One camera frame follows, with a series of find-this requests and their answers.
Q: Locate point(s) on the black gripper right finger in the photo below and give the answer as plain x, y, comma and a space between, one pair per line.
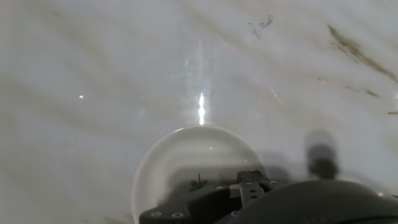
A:
273, 183

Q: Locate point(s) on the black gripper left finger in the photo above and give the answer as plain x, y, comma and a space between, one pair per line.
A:
205, 202

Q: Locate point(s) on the marble pattern table sheet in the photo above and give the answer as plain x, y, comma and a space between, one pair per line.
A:
93, 62

